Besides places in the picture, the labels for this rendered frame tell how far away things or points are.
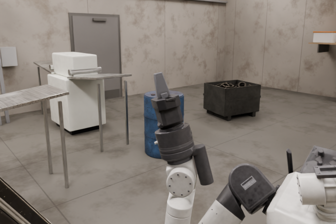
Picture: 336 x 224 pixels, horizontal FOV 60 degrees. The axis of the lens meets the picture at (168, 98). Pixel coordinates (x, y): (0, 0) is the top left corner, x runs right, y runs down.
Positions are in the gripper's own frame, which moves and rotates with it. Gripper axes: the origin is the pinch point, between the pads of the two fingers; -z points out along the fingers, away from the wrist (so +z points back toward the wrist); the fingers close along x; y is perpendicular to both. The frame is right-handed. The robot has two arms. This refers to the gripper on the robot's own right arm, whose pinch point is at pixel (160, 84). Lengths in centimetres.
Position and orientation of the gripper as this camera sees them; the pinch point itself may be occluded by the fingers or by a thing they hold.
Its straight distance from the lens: 70.9
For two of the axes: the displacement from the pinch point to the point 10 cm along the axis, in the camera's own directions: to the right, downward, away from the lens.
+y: -9.5, 2.6, -1.9
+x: 2.0, 0.4, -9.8
